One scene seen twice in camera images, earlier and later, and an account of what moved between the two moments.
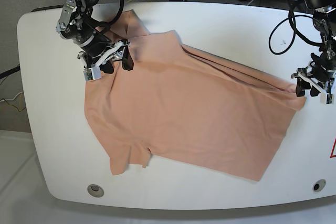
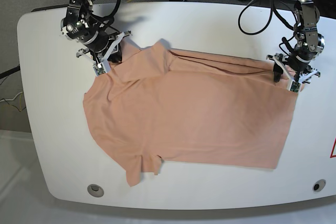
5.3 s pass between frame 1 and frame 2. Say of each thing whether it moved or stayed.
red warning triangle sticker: stayed
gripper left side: moved
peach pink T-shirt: moved
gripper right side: moved
